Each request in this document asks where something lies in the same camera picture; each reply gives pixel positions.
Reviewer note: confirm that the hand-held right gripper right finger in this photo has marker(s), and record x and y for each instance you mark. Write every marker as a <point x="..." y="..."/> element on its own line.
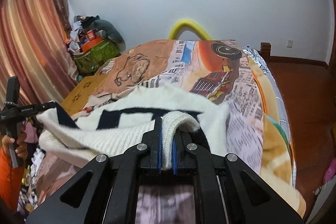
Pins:
<point x="174" y="155"/>

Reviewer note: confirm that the wooden bed post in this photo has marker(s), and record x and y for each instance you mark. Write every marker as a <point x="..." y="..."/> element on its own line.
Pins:
<point x="265" y="52"/>

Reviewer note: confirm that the grey plush toy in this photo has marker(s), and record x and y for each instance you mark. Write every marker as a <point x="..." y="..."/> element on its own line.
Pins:
<point x="110" y="29"/>

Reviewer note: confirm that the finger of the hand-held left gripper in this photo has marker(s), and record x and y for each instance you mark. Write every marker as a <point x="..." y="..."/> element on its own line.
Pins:
<point x="48" y="106"/>

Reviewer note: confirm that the yellow foam tube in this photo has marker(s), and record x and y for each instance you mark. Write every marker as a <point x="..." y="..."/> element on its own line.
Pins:
<point x="189" y="28"/>

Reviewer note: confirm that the bamboo lap desk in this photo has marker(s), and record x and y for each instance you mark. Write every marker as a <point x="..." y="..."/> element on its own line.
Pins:
<point x="81" y="94"/>

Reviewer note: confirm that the orange box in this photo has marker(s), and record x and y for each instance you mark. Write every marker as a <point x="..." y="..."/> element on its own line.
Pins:
<point x="92" y="43"/>

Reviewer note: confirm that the striped pink curtain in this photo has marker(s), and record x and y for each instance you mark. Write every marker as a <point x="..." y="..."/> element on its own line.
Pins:
<point x="26" y="43"/>

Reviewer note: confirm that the green patterned storage bag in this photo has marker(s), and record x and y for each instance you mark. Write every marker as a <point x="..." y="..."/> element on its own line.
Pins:
<point x="97" y="56"/>

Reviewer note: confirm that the navy and white striped sweater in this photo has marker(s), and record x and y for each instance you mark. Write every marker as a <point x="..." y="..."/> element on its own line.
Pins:
<point x="126" y="134"/>

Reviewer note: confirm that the pink cloth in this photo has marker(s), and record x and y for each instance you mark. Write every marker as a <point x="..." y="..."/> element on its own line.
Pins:
<point x="330" y="173"/>

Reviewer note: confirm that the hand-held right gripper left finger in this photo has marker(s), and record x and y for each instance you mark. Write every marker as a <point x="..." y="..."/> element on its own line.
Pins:
<point x="158" y="153"/>

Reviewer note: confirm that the person's left hand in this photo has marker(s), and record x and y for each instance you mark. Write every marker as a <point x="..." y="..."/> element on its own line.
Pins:
<point x="19" y="142"/>

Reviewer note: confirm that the white wall outlet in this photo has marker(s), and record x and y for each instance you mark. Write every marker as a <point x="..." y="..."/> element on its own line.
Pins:
<point x="289" y="43"/>

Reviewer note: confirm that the printed blanket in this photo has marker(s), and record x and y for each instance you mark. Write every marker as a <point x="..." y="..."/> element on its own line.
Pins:
<point x="236" y="82"/>

